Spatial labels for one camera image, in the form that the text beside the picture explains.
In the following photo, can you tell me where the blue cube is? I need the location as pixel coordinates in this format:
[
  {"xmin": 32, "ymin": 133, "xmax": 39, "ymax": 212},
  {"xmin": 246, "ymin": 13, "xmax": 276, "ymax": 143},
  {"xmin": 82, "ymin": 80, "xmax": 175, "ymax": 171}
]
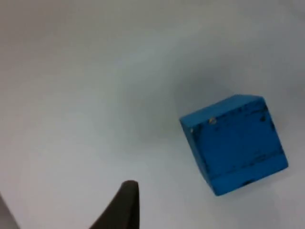
[{"xmin": 179, "ymin": 94, "xmax": 289, "ymax": 197}]

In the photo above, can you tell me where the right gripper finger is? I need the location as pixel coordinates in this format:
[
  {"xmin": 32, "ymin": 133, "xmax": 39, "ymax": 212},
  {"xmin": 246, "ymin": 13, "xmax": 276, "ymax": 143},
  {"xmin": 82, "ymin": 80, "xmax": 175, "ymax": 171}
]
[{"xmin": 89, "ymin": 180, "xmax": 140, "ymax": 229}]

